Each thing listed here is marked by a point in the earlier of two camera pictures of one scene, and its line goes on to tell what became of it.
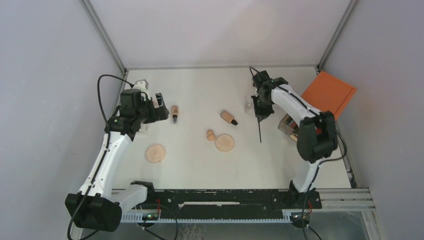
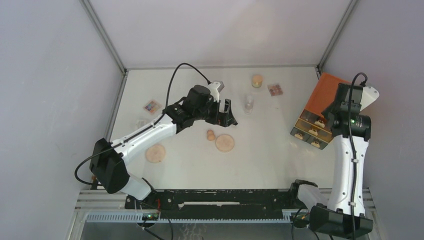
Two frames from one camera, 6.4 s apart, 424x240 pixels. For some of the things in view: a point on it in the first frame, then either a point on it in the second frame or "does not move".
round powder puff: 155,153 does not move
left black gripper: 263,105 → 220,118
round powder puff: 224,143 does not move
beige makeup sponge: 210,136 does not move
